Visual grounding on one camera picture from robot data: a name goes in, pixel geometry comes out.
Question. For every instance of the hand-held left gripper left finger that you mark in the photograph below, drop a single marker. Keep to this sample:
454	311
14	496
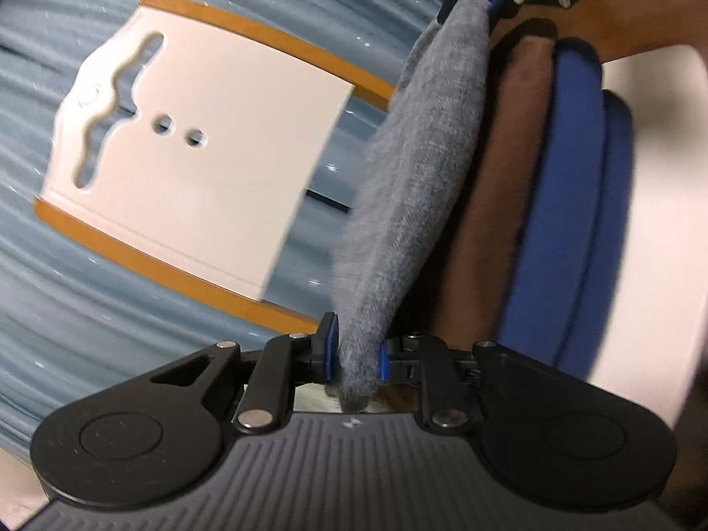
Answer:
331	345

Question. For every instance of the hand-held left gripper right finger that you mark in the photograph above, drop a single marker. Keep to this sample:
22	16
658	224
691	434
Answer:
383	362

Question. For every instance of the grey knit garment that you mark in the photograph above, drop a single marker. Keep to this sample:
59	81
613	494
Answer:
420	177

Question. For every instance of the brown folded cloth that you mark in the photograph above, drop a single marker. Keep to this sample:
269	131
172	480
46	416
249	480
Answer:
498	188

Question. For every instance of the white headboard with orange edge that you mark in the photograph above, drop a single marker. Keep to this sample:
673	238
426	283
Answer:
210	177

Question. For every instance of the blue folded cloth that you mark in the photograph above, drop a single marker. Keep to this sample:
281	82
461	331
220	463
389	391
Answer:
564	204

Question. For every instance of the white furniture panel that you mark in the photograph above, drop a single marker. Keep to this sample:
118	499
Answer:
664	204

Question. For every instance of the blue-grey curtain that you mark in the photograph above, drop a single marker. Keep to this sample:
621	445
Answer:
55	310

